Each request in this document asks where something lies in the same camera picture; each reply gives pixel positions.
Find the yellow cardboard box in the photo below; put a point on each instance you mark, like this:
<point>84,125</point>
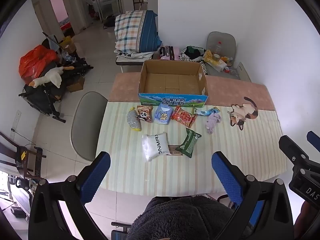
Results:
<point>67,43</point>

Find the black white patterned bag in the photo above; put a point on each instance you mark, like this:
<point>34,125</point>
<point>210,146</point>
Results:
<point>192,55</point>

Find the white tissue pack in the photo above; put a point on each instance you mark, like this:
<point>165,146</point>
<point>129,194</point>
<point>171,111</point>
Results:
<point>220,65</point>

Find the person's right forearm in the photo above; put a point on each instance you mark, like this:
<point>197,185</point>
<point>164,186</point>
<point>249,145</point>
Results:
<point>308,222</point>

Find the plaid folded blanket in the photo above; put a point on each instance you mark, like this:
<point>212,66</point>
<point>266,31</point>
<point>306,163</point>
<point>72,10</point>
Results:
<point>130,30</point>

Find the clear yellow snack packet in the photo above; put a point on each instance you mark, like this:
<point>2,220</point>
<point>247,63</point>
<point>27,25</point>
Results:
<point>133,122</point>

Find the dark wooden chair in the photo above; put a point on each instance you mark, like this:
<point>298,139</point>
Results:
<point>37,160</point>

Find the green snack packet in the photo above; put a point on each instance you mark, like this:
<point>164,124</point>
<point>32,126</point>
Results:
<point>188,142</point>

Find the blue tissue pack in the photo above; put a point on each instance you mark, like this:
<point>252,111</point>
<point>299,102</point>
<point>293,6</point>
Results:
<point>162,115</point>

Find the blue striped bedding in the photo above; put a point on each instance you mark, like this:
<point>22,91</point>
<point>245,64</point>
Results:
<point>151,30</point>

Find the red snack packet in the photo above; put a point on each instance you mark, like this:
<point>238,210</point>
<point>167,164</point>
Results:
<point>182,117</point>

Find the orange panda snack packet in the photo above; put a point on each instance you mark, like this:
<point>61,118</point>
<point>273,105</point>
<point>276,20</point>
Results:
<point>145,113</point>

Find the clear plastic bottle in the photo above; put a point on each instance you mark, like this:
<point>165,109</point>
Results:
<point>217,48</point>

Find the white goose plush toy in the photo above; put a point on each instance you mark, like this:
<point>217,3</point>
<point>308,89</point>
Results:
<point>53,76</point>

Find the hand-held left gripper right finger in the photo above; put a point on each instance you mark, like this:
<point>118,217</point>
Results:
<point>225,177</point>

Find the grey shell chair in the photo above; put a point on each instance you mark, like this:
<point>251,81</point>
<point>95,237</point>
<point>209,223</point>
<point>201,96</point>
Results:
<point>86,125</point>

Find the purple cloth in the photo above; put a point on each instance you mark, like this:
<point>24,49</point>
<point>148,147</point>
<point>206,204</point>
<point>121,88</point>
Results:
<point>212,121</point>

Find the white power strip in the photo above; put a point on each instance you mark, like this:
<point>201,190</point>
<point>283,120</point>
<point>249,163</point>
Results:
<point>15,123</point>

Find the blue sachet strip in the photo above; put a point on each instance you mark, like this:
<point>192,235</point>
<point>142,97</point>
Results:
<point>207,111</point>

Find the white bench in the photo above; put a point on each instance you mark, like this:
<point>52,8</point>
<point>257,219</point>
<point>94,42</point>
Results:
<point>127,63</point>

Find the pink suitcase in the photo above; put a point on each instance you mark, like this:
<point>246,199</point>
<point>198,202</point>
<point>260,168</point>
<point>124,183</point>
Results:
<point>171,52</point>

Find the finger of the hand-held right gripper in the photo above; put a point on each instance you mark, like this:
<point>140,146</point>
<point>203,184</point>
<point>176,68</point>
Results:
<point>293,151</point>
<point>314,141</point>

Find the orange drink bottle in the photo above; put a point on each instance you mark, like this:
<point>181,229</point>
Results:
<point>226,59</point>

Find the yellow plastic bag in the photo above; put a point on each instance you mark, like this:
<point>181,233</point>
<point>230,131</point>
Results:
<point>208,56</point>

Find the white appliance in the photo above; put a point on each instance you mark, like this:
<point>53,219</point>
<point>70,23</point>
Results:
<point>152,5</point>

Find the black folded stroller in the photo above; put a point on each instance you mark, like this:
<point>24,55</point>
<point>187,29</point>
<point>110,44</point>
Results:
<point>42,97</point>

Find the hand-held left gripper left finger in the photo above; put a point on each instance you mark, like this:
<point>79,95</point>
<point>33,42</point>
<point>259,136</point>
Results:
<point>96,177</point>

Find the orange plastic bag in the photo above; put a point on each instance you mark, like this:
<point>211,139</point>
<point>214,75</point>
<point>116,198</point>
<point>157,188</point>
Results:
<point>35,62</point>

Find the person's dark fleece clothing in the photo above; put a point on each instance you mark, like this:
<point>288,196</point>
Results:
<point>185,220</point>

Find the grey chair with clutter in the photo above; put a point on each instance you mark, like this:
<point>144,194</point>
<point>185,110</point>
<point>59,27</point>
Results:
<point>220,38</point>

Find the small brown cardboard box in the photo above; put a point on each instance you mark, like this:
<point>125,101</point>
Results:
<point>76,85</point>

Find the white soft packet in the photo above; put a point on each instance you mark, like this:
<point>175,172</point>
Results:
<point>153,146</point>

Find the brown tape roll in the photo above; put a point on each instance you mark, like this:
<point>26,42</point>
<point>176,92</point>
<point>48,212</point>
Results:
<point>216,57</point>

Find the striped cat print table mat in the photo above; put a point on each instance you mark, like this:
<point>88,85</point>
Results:
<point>237,155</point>

